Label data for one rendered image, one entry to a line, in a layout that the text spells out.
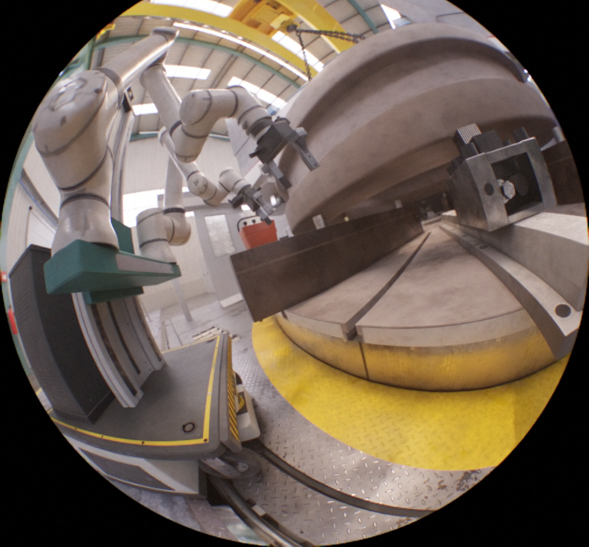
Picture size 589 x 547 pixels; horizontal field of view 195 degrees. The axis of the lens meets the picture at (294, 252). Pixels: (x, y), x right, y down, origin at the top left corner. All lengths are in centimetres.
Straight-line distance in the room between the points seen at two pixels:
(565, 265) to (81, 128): 79
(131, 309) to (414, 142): 140
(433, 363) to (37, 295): 113
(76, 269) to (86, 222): 10
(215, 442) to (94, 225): 45
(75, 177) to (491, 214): 95
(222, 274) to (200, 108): 368
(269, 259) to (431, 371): 88
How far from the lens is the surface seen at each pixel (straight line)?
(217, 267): 390
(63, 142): 37
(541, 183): 75
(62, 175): 42
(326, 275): 108
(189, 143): 52
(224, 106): 47
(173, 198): 103
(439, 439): 63
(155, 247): 81
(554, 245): 48
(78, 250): 36
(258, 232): 95
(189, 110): 45
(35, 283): 69
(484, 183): 60
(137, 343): 82
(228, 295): 393
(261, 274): 92
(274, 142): 46
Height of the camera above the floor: 58
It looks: 1 degrees up
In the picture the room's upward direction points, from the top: 19 degrees counter-clockwise
